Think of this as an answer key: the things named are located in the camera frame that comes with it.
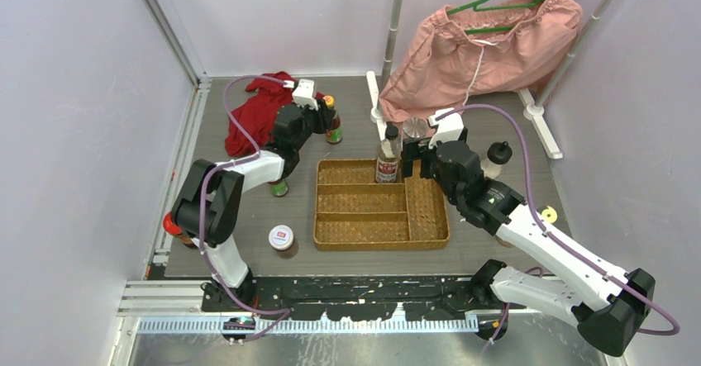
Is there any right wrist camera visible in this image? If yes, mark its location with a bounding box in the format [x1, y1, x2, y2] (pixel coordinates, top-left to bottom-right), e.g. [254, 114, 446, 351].
[427, 108, 466, 149]

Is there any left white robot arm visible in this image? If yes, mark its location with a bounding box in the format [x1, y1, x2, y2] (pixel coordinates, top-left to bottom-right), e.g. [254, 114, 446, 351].
[170, 98, 336, 311]

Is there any white lid sauce jar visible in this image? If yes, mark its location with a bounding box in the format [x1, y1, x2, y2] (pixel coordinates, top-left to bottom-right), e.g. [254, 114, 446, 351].
[268, 225, 298, 259]

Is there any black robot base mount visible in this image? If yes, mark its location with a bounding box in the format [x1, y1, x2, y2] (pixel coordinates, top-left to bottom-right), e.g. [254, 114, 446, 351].
[201, 275, 511, 340]

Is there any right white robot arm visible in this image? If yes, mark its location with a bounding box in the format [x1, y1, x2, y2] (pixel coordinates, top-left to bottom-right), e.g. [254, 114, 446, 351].
[402, 139, 656, 357]

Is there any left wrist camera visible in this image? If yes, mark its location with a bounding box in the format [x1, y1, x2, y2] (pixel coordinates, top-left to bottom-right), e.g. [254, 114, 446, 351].
[283, 78, 318, 111]

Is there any yellow lid spice jar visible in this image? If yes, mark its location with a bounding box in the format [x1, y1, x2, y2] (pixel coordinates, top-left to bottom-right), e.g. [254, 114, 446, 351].
[538, 206, 558, 224]

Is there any woven bamboo divided tray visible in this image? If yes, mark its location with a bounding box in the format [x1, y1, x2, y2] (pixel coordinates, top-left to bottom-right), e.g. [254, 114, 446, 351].
[313, 159, 451, 251]

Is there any pink shorts garment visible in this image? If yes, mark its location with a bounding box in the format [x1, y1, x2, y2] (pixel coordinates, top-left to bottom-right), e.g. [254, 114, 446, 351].
[379, 0, 583, 123]

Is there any red cloth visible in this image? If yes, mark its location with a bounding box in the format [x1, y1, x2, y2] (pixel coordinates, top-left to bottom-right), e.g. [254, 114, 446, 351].
[224, 78, 293, 158]

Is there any black cap pepper grinder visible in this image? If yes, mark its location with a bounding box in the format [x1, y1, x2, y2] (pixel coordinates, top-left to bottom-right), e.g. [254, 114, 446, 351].
[494, 235, 514, 248]

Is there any yellow cap chili sauce bottle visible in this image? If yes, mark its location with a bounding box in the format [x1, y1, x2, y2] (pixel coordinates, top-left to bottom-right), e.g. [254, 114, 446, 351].
[268, 178, 289, 197]

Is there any clear jar silver lid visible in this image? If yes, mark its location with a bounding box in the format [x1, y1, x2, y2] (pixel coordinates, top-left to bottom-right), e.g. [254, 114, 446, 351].
[402, 116, 429, 150]

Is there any green clothes hanger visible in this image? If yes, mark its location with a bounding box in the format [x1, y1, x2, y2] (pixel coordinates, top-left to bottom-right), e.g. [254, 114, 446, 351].
[446, 0, 547, 35]

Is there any red cap bottle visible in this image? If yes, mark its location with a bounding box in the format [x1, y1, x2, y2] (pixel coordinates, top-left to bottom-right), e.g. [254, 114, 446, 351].
[162, 212, 197, 249]

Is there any tall soy sauce bottle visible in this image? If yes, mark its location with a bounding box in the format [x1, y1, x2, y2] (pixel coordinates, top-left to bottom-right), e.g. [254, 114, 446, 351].
[374, 124, 400, 183]

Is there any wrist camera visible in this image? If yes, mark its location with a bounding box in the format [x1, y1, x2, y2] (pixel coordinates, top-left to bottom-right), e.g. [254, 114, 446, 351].
[427, 108, 466, 149]
[283, 78, 318, 111]

